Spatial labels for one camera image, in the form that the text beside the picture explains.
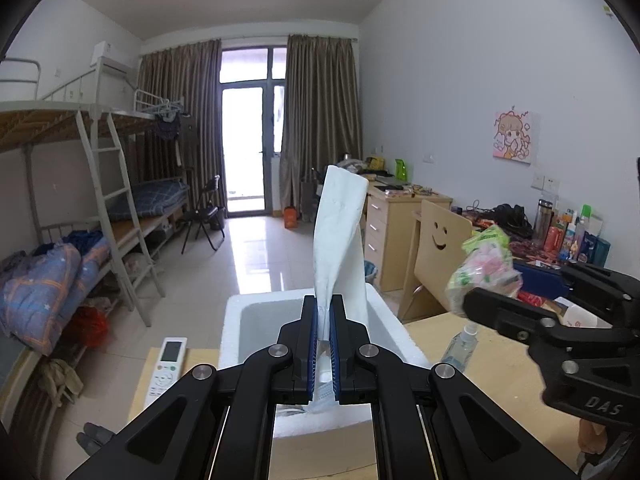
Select wooden smiley face chair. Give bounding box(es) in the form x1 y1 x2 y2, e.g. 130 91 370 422
397 199 473 323

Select white metal bunk bed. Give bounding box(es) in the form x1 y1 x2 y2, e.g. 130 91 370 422
0 57 166 411
90 55 226 241

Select row of toiletry bottles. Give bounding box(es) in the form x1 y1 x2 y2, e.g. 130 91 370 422
532 199 612 266

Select beige cloth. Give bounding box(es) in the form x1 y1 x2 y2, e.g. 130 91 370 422
39 358 85 408

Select white air conditioner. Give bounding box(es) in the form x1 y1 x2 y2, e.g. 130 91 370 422
90 41 133 77

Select dark hanging clothes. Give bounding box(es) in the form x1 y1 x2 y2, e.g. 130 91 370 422
152 109 198 171

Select black headphones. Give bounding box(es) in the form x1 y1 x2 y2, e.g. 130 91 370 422
492 203 534 239

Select brown curtain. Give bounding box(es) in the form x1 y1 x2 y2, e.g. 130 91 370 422
277 34 363 211
137 38 223 221

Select white remote control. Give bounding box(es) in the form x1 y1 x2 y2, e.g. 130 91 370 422
144 336 188 409

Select blue checked bedding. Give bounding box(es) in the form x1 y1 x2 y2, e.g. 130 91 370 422
107 178 191 221

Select wooden desk with drawers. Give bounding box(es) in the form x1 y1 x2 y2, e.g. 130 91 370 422
362 172 453 293

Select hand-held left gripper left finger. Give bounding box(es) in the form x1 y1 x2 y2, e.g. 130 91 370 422
65 296 321 480

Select green pink plastic packet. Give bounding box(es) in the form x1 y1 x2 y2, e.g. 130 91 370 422
446 225 524 317

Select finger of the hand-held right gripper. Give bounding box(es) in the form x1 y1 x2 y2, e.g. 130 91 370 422
462 286 568 348
559 261 640 313

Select white foam box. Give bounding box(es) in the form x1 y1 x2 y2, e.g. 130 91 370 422
220 282 431 443

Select red bag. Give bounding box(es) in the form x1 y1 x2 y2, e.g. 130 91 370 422
67 306 108 348

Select glass balcony door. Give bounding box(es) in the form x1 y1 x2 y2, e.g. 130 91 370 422
219 46 288 218

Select white metal bed ladder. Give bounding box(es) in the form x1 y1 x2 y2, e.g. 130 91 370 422
75 110 166 328

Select person's right hand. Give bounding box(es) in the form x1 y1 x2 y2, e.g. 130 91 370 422
579 419 619 454

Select grey slippers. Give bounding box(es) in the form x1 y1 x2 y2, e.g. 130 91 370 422
76 422 119 457

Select white wall socket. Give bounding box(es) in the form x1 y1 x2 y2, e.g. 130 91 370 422
531 172 561 194

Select pink cartoon wall poster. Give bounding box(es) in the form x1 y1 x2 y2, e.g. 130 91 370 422
492 109 541 166

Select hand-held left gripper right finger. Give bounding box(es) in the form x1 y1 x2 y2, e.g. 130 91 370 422
330 296 576 480

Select white tissue pack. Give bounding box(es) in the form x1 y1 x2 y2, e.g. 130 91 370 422
311 164 372 413

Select blue orange checked quilt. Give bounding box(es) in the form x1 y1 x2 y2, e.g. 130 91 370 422
0 237 112 356

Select clear blue spray bottle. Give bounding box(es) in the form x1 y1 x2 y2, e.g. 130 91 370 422
440 323 479 369

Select desk with patterned cover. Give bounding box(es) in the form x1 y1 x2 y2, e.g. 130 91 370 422
460 205 613 321

